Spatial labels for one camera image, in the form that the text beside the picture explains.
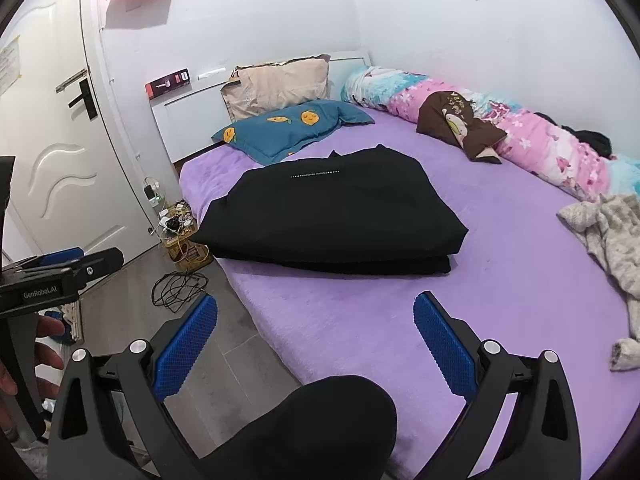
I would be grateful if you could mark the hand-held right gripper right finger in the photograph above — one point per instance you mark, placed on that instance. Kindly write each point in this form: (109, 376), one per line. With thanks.
(445, 342)

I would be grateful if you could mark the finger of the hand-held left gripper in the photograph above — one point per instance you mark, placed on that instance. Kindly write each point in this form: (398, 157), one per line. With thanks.
(60, 256)
(105, 260)

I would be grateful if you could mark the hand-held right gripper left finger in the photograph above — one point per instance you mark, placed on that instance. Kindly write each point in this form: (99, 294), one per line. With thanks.
(185, 345)

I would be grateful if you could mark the black jacket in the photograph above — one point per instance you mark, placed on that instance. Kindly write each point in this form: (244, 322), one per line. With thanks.
(325, 210)

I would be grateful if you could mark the person's left hand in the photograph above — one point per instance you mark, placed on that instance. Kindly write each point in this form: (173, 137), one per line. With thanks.
(49, 327)

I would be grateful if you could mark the white door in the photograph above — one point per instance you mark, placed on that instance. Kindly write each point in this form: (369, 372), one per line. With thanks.
(60, 185)

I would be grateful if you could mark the yellow basket of chargers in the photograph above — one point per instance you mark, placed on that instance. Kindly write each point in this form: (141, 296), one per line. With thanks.
(187, 252)

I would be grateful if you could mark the purple fleece bed blanket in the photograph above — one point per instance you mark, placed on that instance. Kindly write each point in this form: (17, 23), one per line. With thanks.
(500, 270)

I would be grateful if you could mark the white headboard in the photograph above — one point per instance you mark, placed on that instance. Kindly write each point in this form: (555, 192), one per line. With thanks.
(190, 120)

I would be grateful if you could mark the red and black box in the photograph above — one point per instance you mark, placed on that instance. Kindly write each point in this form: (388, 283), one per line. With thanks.
(167, 82)

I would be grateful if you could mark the paper notice on door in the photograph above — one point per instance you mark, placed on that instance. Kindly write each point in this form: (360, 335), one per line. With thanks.
(9, 65)

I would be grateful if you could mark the grey fluffy sweater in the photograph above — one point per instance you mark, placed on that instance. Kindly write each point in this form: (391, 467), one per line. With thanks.
(615, 240)

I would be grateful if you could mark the blue lemon print pillow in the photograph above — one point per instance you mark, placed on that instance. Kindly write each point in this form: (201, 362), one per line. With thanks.
(270, 132)

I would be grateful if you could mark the pink floral quilt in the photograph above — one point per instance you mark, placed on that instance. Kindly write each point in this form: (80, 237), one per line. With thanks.
(545, 155)

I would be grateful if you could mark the brown duck print cushion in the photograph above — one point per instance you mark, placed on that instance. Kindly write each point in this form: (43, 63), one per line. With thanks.
(450, 120)

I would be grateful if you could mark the beige pillow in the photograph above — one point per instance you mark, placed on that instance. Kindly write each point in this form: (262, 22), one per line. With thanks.
(280, 85)

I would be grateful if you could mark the small black garment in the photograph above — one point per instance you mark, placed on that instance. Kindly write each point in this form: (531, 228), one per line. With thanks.
(592, 140)

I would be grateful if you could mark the wall socket charger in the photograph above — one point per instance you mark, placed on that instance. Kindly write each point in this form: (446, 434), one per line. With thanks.
(150, 192)

